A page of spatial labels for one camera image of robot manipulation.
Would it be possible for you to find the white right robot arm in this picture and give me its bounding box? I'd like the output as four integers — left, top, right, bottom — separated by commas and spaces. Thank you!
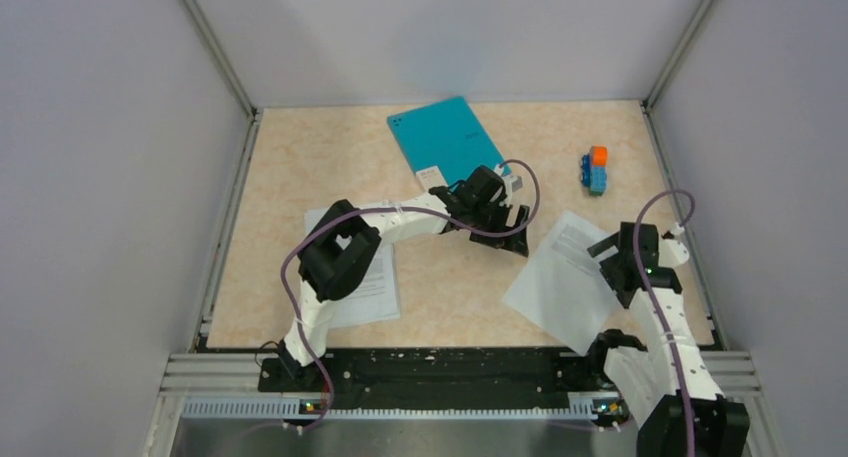
586, 222, 750, 456

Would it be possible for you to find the white printed paper stack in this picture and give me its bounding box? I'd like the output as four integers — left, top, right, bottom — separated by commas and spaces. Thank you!
298, 216, 400, 329

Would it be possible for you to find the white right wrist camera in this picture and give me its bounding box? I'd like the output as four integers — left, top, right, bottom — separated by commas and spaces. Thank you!
659, 223, 690, 269

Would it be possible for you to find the colourful toy block stack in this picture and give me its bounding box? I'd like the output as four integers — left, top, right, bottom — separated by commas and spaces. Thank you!
580, 146, 608, 196

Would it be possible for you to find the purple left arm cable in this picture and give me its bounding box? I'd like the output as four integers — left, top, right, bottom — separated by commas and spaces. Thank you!
279, 158, 542, 435

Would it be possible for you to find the white printed paper sheet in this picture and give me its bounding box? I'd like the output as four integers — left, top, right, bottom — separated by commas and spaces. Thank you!
503, 211, 620, 355

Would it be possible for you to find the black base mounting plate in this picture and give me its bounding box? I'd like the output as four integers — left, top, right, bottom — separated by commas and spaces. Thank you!
258, 347, 629, 417

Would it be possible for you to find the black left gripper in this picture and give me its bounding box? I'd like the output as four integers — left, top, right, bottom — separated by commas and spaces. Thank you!
467, 197, 528, 256

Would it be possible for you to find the aluminium frame rail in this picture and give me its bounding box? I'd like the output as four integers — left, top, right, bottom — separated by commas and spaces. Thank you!
142, 351, 786, 457

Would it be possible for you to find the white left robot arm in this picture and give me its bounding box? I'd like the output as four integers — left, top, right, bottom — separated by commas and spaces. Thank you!
277, 164, 541, 391

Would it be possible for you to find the teal folder black inside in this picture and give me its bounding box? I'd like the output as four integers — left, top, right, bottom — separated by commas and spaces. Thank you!
387, 96, 504, 191

